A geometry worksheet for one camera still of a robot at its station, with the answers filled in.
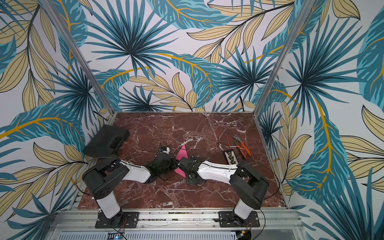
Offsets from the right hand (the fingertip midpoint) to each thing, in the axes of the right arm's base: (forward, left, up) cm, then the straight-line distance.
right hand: (192, 180), depth 87 cm
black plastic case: (+24, +54, +7) cm, 60 cm away
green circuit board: (-25, +38, -2) cm, 46 cm away
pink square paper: (+14, +6, +6) cm, 16 cm away
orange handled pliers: (+21, -34, +1) cm, 40 cm away
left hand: (+11, +8, +1) cm, 14 cm away
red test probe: (+29, -25, 0) cm, 39 cm away
